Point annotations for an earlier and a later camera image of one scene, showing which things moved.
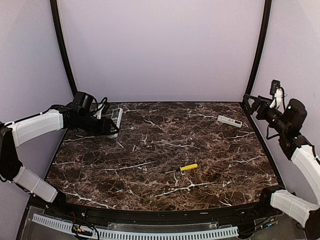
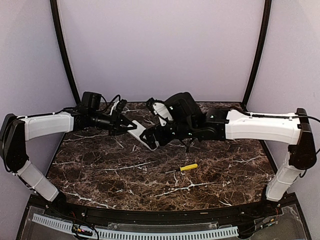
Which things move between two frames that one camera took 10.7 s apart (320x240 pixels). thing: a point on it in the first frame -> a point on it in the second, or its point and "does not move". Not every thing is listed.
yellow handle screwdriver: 184,168 does not move
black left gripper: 104,128 -> 121,119
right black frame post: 268,7 does not move
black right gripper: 256,105 -> 162,139
